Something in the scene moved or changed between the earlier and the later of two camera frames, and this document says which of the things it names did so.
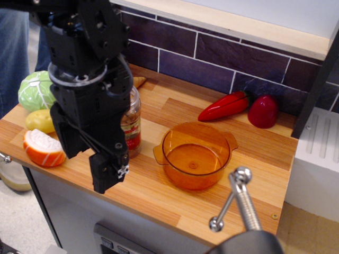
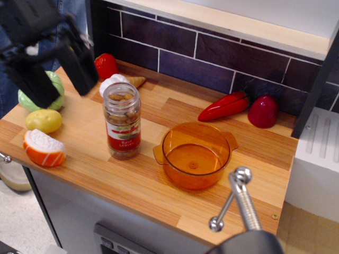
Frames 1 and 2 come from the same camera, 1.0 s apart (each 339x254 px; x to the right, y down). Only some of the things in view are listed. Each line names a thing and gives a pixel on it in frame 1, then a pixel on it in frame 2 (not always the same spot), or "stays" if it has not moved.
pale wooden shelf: (304, 28) stays
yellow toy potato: (41, 119) stays
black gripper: (96, 98) to (30, 30)
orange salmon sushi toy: (43, 148) stays
